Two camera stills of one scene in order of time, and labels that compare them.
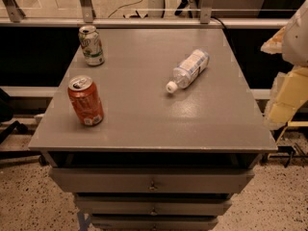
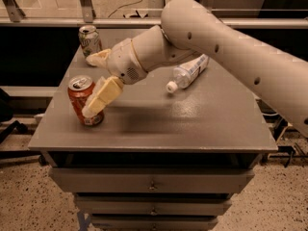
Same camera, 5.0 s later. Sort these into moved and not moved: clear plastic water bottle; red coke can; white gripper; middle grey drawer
Moved: white gripper
Not moved: clear plastic water bottle; middle grey drawer; red coke can
